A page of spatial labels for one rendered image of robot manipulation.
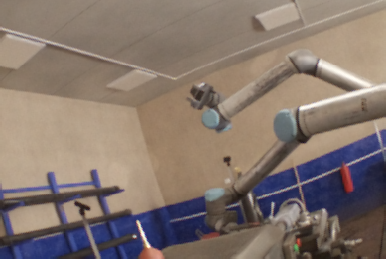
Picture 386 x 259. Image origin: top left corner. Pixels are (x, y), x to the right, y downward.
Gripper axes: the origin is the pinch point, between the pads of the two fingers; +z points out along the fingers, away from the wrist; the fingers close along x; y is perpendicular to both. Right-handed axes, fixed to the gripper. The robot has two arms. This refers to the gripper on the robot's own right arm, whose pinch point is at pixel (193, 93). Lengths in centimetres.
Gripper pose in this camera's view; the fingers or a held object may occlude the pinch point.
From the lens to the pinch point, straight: 165.3
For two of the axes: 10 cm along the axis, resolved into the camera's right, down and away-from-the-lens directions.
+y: 7.9, 4.9, -3.7
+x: -4.7, 8.7, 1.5
